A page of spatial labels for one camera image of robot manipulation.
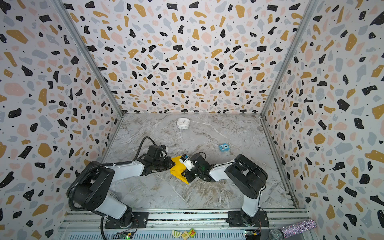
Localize yellow square paper sheet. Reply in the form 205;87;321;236
170;156;189;185

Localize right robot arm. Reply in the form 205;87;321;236
178;153;268;227

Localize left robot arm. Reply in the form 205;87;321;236
67;145;176;225

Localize blue owl toy block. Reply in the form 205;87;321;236
219;143;230;152

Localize glitter microphone right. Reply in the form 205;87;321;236
269;219;317;240

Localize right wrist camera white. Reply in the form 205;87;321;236
180;154;195;171

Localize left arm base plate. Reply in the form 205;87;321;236
105;212;149;229

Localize aluminium rail frame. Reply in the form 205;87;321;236
55;209;309;240

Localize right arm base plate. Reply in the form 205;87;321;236
227;210;270;228

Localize colourful stickers on rail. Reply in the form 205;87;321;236
172;229;197;240

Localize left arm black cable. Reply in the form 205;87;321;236
67;136;158;240

